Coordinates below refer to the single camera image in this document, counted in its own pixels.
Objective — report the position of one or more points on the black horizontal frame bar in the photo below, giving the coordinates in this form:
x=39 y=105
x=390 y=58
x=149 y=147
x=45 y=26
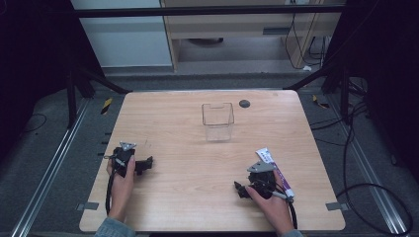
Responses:
x=197 y=11

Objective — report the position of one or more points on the white cabinet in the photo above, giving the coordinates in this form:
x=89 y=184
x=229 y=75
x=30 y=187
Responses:
x=125 y=42

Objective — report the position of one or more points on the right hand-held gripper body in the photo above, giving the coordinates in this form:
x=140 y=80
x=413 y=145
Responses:
x=262 y=179

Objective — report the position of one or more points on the clear plastic container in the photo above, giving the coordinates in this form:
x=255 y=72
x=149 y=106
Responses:
x=218 y=122

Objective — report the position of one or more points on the person's right hand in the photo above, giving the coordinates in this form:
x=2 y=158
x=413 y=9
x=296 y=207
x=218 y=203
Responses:
x=275 y=210

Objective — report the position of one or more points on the light wooden desk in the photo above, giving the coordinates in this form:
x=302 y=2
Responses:
x=230 y=28

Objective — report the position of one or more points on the person's left hand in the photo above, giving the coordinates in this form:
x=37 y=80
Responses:
x=122 y=191

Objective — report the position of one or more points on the grey metal table bracket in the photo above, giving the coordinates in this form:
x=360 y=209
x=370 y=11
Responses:
x=336 y=206
x=88 y=206

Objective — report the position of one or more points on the black curtain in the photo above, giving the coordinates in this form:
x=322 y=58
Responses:
x=33 y=65
x=388 y=82

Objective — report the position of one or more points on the black metal stand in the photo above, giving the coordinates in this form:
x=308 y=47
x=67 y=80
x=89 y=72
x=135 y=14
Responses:
x=71 y=98
x=344 y=95

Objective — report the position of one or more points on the dark round table grommet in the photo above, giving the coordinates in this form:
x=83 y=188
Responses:
x=244 y=103

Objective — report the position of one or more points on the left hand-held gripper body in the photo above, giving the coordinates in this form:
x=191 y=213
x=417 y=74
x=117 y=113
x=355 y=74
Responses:
x=123 y=154

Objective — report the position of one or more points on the aluminium floor rail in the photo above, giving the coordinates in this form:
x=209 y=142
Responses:
x=49 y=168
x=369 y=171

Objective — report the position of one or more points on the white plug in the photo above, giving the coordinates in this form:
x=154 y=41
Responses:
x=307 y=68

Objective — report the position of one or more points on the white and purple toothpaste tube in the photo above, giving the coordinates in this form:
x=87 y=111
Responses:
x=267 y=156

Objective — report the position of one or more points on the black and yellow tape strip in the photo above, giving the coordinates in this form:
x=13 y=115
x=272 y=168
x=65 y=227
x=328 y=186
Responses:
x=320 y=102
x=106 y=106

